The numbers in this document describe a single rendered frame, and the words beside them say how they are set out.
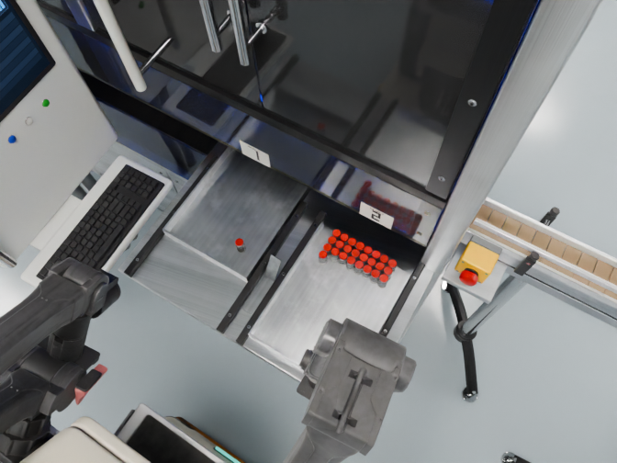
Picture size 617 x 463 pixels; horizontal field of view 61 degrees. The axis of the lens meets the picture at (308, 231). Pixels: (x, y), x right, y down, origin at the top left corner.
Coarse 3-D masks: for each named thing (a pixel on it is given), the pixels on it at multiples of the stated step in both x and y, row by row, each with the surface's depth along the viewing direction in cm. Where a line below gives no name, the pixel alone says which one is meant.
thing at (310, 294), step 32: (320, 224) 135; (288, 288) 131; (320, 288) 131; (352, 288) 131; (384, 288) 131; (288, 320) 128; (320, 320) 128; (352, 320) 128; (384, 320) 124; (288, 352) 125
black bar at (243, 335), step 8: (320, 216) 138; (312, 224) 137; (312, 232) 136; (304, 240) 135; (296, 248) 134; (296, 256) 133; (288, 264) 132; (280, 272) 131; (280, 280) 130; (272, 288) 130; (264, 296) 129; (272, 296) 129; (264, 304) 128; (256, 312) 127; (256, 320) 127; (248, 328) 126; (240, 336) 125; (248, 336) 126
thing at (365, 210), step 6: (360, 210) 126; (366, 210) 124; (372, 210) 123; (378, 210) 121; (366, 216) 127; (384, 216) 122; (378, 222) 126; (384, 222) 124; (390, 222) 123; (390, 228) 125
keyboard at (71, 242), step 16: (128, 176) 152; (144, 176) 152; (112, 192) 150; (128, 192) 151; (144, 192) 150; (96, 208) 148; (112, 208) 148; (128, 208) 148; (144, 208) 149; (80, 224) 146; (96, 224) 146; (112, 224) 146; (128, 224) 147; (64, 240) 146; (80, 240) 144; (96, 240) 144; (112, 240) 144; (64, 256) 142; (80, 256) 142; (96, 256) 142; (48, 272) 140
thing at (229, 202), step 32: (224, 160) 147; (192, 192) 140; (224, 192) 143; (256, 192) 143; (288, 192) 143; (192, 224) 139; (224, 224) 139; (256, 224) 139; (224, 256) 135; (256, 256) 135
